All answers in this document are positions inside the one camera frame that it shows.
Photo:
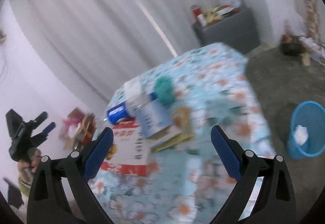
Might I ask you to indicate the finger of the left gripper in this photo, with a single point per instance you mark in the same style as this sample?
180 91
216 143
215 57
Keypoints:
42 137
40 118

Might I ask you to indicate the patterned flat box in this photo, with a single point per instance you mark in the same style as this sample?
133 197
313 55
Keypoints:
315 50

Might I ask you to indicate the blue mesh trash bin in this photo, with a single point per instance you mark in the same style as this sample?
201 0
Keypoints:
309 114

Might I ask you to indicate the white small bottle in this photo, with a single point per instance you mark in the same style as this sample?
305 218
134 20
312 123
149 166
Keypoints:
202 20

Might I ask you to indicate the snack wrappers pile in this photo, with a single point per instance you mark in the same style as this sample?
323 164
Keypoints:
220 12

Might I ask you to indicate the white curtain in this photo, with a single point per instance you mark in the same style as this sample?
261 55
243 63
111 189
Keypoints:
93 46

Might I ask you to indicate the patterned wrapping paper roll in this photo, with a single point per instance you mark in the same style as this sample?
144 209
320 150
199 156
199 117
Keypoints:
312 19

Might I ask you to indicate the dark basket with items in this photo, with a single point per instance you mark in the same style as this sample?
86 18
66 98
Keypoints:
291 45

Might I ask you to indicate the floral blue quilt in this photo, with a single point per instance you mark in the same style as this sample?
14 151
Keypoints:
188 183

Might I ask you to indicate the person's left hand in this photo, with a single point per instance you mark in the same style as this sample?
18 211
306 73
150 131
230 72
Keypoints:
23 166

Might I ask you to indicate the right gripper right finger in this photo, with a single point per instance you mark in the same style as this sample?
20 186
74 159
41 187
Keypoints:
276 200

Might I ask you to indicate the yellow snack wrapper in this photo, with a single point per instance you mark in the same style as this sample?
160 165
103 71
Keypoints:
181 119

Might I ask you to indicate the white crumpled tissue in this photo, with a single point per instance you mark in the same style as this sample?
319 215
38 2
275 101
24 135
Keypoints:
301 135

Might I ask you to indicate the Pepsi plastic bottle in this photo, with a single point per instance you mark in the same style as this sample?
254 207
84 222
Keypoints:
126 110

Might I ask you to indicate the red white paper bag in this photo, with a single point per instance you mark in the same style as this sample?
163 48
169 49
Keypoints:
130 153

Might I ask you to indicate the blue white medicine box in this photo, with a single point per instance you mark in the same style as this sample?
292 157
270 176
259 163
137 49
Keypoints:
155 120

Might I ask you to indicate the grey bedside cabinet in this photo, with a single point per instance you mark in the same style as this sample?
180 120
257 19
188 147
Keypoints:
239 31

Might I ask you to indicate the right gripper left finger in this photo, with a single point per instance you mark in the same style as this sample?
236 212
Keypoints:
47 200

